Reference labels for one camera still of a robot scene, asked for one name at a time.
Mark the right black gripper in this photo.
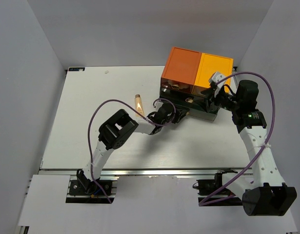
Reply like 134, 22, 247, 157
194, 86, 240, 113

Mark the clear yellow drawer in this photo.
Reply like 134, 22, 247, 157
192, 85, 208, 97

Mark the clear orange drawer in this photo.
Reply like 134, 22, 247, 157
160, 78, 193, 93

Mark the large beige cosmetic tube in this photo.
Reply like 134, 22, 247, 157
135, 94, 144, 116

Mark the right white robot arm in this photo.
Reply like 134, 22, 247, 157
199, 80, 297, 216

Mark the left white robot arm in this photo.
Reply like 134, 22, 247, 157
77, 98, 189, 195

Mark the yellow drawer box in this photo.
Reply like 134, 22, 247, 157
194, 53, 234, 88

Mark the orange drawer box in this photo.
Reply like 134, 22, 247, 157
161, 47, 202, 86

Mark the blue table label sticker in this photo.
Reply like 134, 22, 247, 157
68, 67, 85, 72

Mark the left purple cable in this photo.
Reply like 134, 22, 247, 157
88, 98, 177, 203

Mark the purple cable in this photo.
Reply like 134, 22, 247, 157
198, 71, 275, 207
88, 98, 177, 203

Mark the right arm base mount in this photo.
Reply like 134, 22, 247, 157
192, 168, 242, 206

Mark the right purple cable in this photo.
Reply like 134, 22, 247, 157
198, 71, 275, 207

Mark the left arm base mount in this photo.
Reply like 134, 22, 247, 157
65, 176, 118, 204

